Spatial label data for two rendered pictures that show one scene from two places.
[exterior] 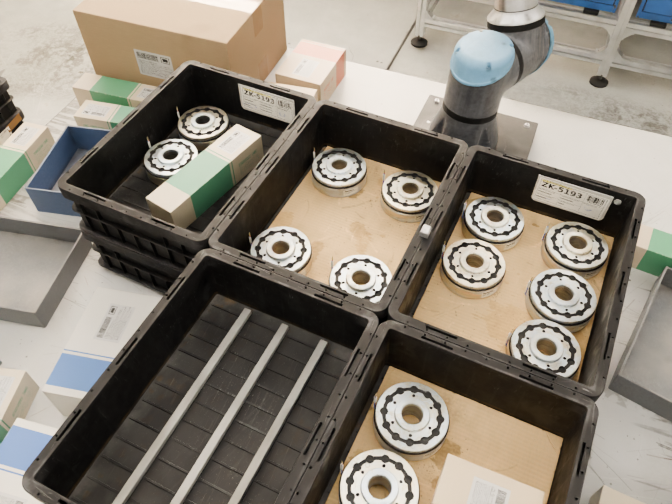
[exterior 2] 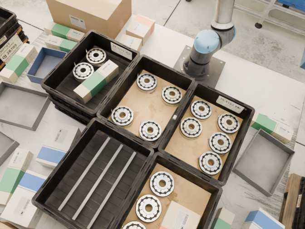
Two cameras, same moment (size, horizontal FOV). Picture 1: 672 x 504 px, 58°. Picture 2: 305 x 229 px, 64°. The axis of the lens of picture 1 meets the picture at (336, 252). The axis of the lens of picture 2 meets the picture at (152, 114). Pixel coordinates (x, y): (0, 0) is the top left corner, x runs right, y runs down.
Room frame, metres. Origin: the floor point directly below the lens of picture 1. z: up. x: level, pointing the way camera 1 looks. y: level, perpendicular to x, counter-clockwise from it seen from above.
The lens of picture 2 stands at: (0.14, 0.00, 1.88)
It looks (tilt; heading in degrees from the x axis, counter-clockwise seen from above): 63 degrees down; 355
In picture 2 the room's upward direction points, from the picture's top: 9 degrees clockwise
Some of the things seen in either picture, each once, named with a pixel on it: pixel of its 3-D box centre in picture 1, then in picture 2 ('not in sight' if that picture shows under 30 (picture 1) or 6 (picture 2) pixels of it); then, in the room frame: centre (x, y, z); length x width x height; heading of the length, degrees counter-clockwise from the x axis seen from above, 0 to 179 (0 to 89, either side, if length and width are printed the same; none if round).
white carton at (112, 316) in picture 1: (113, 355); (60, 146); (0.50, 0.38, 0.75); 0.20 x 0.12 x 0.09; 168
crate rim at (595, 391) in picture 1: (524, 255); (208, 129); (0.57, -0.29, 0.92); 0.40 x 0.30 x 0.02; 154
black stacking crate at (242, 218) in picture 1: (346, 215); (147, 103); (0.71, -0.02, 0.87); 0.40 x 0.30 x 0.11; 154
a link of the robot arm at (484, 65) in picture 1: (480, 72); (205, 46); (1.05, -0.30, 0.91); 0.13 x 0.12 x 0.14; 135
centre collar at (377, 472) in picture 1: (379, 487); (148, 207); (0.25, -0.05, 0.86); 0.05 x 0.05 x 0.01
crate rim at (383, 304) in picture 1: (346, 194); (148, 97); (0.71, -0.02, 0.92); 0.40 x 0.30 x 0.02; 154
